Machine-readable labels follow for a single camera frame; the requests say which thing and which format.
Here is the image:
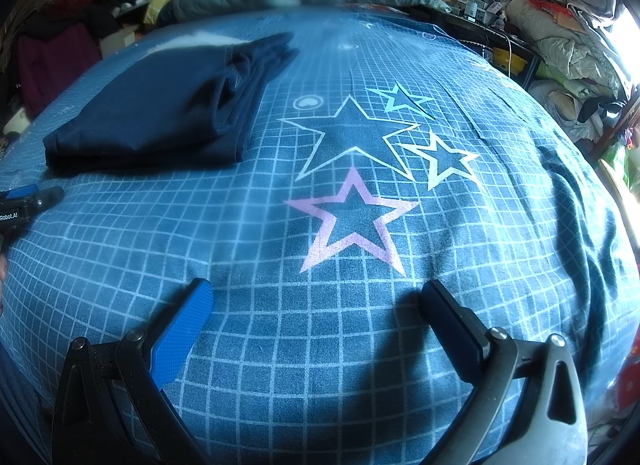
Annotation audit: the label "white box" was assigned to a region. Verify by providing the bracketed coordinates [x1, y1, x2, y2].
[99, 25, 139, 59]

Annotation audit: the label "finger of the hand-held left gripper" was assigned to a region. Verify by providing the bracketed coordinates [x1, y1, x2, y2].
[0, 184, 41, 202]
[24, 186, 67, 216]

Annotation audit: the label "blue grid star bedsheet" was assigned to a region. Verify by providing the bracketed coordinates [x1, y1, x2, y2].
[0, 2, 640, 465]

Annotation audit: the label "navy blue pants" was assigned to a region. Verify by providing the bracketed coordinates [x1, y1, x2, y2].
[42, 32, 301, 176]

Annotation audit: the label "dark cluttered desk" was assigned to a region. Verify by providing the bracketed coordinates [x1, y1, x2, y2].
[405, 0, 543, 91]

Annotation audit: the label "magenta cloth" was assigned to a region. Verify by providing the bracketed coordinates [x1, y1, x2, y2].
[17, 22, 103, 118]

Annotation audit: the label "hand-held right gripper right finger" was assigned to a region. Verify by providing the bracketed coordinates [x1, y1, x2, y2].
[422, 280, 588, 465]

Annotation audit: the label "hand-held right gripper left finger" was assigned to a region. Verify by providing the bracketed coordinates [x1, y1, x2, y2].
[52, 279, 213, 465]

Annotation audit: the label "yellow box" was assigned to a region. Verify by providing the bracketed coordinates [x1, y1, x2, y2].
[492, 48, 529, 77]

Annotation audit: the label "light grey garment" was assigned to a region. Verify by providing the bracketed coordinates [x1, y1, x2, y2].
[147, 30, 241, 53]

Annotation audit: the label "pile of folded bedding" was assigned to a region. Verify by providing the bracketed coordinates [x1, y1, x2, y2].
[505, 0, 636, 146]

